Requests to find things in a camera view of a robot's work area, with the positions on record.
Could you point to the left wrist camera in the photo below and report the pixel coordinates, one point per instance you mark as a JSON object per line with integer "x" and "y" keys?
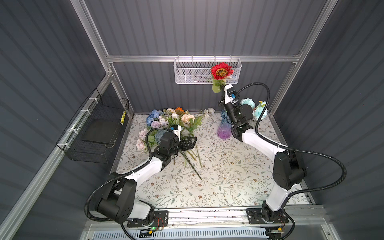
{"x": 176, "y": 129}

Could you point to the mixed flower bouquet pile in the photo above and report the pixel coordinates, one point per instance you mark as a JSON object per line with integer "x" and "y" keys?
{"x": 157, "y": 123}

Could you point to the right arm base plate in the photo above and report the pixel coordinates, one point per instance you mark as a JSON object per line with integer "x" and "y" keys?
{"x": 266, "y": 216}

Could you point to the black wire wall basket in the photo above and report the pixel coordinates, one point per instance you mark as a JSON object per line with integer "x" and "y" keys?
{"x": 98, "y": 130}

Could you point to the aluminium front rail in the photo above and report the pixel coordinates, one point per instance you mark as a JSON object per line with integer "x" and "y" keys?
{"x": 237, "y": 216}

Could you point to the white wire mesh basket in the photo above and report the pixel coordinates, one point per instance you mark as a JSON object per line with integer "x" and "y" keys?
{"x": 189, "y": 71}

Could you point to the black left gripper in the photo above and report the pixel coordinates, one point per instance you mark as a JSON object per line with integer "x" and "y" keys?
{"x": 189, "y": 145}

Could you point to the red sunflower stem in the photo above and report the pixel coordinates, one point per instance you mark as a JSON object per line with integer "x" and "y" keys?
{"x": 220, "y": 73}

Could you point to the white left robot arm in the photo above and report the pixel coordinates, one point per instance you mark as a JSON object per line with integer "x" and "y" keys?
{"x": 115, "y": 200}

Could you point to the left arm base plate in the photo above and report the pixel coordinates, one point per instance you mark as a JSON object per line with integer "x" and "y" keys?
{"x": 154, "y": 219}

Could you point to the blue purple glass vase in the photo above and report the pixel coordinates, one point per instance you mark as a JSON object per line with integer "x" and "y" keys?
{"x": 224, "y": 129}

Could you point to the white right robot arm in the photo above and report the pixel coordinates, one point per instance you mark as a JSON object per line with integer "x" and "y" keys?
{"x": 288, "y": 166}

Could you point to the white small flower stem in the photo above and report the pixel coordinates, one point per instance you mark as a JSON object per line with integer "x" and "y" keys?
{"x": 209, "y": 113}

